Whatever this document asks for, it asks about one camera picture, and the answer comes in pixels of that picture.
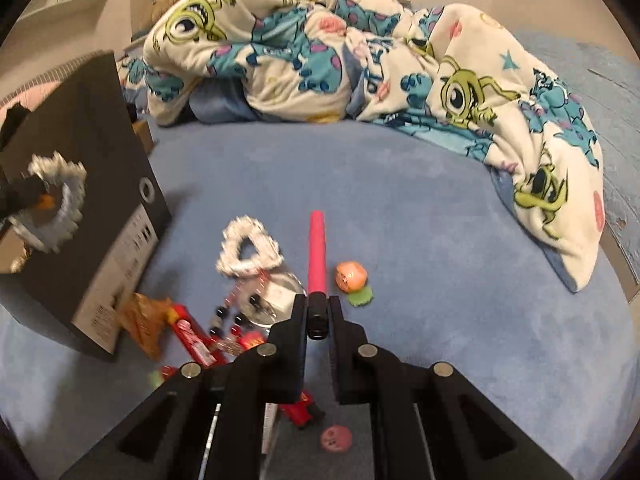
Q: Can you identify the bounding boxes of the brown snack packet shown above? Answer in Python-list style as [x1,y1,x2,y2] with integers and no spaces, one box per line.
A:
[119,291,174,360]

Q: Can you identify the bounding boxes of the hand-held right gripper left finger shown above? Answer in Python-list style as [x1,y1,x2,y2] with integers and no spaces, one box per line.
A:
[60,294,308,480]

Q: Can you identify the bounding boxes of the brown cardboard box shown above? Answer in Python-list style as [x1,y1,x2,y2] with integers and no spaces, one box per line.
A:
[131,119,157,157]

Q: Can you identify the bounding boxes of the small red packet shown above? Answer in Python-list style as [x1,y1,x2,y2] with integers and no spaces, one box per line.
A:
[236,331,267,352]

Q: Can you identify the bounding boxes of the printed blanket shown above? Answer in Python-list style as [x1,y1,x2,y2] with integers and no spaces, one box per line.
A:
[117,0,607,294]

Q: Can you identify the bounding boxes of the orange ball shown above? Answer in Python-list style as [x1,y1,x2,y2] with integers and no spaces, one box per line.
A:
[334,260,370,292]

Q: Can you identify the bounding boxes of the pink pen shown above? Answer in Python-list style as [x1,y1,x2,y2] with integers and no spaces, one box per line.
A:
[305,210,332,342]

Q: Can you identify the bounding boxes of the white scrunchie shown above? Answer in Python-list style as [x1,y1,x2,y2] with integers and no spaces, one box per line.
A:
[11,152,88,255]

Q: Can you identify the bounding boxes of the small red toy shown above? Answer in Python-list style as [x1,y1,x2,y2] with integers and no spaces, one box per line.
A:
[279,389,327,429]

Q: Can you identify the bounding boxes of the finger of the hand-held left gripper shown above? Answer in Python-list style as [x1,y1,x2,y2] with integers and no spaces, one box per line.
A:
[0,176,56,221]

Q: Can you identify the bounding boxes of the bead bracelet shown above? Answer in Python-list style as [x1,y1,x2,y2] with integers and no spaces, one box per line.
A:
[209,269,273,353]

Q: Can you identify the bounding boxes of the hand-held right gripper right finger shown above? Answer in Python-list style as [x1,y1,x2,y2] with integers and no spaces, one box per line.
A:
[328,295,576,480]

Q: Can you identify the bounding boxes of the white card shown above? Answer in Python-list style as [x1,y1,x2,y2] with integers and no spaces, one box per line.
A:
[261,401,282,457]

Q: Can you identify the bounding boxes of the pink smiley eraser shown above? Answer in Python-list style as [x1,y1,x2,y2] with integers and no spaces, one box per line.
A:
[320,425,354,454]

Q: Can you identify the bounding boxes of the black storage box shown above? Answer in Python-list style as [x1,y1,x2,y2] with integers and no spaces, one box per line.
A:
[0,51,174,362]

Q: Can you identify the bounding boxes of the red candy bar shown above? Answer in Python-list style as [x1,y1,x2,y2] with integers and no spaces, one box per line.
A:
[166,302,228,367]

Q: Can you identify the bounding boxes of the pink cloth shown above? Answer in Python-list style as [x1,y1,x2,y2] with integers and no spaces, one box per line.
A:
[0,84,36,112]

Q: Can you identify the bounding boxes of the white heart garland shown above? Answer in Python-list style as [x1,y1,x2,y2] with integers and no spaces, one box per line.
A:
[214,215,285,279]

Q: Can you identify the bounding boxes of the small red green candy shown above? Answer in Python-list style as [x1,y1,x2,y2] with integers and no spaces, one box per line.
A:
[149,365,179,387]

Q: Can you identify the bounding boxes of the brown plush toy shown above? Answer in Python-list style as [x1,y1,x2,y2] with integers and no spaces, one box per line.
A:
[150,0,193,23]

